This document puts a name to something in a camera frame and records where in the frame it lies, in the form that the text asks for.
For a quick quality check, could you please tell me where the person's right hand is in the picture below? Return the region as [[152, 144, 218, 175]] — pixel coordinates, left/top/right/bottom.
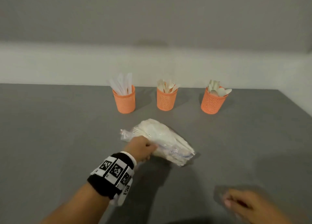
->
[[222, 189, 293, 224]]

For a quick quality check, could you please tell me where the person's left hand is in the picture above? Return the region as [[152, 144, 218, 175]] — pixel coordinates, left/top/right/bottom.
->
[[122, 135, 158, 163]]

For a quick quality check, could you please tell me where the clear plastic bag of cutlery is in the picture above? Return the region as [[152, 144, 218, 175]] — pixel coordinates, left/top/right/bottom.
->
[[120, 118, 196, 167]]

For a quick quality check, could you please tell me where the orange mesh cup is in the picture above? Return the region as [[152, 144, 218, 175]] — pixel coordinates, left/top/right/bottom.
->
[[201, 86, 228, 115], [112, 85, 136, 114], [156, 87, 179, 112]]

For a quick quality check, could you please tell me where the bunch of white spoons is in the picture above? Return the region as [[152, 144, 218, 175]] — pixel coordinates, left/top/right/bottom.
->
[[207, 80, 232, 97]]

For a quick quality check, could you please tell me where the person's left forearm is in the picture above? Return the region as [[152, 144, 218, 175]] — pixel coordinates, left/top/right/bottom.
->
[[40, 182, 110, 224]]

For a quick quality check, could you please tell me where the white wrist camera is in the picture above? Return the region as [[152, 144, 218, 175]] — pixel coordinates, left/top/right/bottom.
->
[[110, 177, 134, 207]]

